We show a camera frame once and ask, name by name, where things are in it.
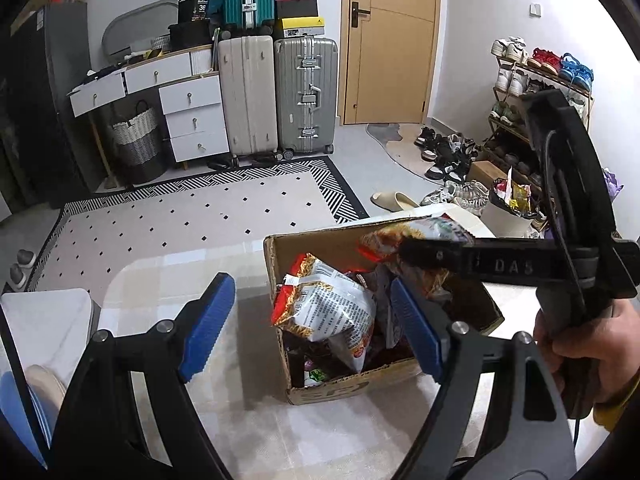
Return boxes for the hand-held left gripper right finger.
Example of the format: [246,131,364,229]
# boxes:
[390,277,576,480]

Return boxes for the white sneaker pair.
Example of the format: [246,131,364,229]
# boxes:
[490,36,530,63]

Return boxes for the wooden shoe rack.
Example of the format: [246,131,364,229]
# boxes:
[487,57,596,196]

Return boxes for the blue basin stack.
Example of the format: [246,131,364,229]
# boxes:
[0,372,51,466]

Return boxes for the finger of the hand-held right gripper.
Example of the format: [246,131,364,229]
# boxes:
[397,236,586,283]

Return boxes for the white waste bin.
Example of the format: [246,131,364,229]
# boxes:
[481,187,543,238]

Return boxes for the colourful crumpled wrappers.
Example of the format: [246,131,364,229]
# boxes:
[492,167,538,216]

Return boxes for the black printed paper bag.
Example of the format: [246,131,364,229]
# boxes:
[177,0,211,23]

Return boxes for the woven laundry basket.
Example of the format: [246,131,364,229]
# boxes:
[106,100,168,186]

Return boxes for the beige slipper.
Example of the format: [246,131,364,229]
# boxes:
[370,191,420,212]

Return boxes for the wooden door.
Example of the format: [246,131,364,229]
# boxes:
[337,0,442,126]

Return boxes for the red black noodle packet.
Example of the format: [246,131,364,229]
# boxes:
[287,335,361,386]

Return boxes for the silver suitcase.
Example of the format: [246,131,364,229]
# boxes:
[272,36,340,157]

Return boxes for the white red noodle packet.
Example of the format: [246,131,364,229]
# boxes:
[357,214,476,267]

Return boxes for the beige suitcase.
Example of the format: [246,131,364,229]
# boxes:
[217,35,280,157]

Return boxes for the grey oval tub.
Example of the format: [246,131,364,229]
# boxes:
[102,0,181,58]

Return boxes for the black storage box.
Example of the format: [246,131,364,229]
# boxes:
[167,20,213,51]

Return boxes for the yellow black shoe box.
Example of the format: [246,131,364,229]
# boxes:
[274,16,326,39]

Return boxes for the red white snack packet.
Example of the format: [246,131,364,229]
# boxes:
[271,252,377,375]

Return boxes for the cluster of dark and grey sneakers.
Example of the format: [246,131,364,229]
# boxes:
[414,126,488,216]

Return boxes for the white drawer desk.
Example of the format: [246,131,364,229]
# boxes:
[69,45,231,171]

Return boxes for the purple bag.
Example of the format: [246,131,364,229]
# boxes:
[602,167,625,206]

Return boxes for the white stool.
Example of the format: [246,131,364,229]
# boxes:
[0,287,103,391]

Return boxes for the beige grey door mat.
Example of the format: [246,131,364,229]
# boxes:
[366,122,451,181]

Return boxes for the grey fridge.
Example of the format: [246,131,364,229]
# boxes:
[0,2,108,211]

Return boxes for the small brown cardboard box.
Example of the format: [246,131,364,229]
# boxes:
[467,160,508,188]

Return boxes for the rows of assorted shoes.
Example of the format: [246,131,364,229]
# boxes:
[489,67,588,186]

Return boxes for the beige bowl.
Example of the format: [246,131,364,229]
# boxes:
[25,364,67,411]

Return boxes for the dotted rug with striped border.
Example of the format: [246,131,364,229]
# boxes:
[27,155,371,306]

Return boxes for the person's right hand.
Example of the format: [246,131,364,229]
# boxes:
[532,296,640,388]

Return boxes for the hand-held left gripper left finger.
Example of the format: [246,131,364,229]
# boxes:
[47,272,237,480]

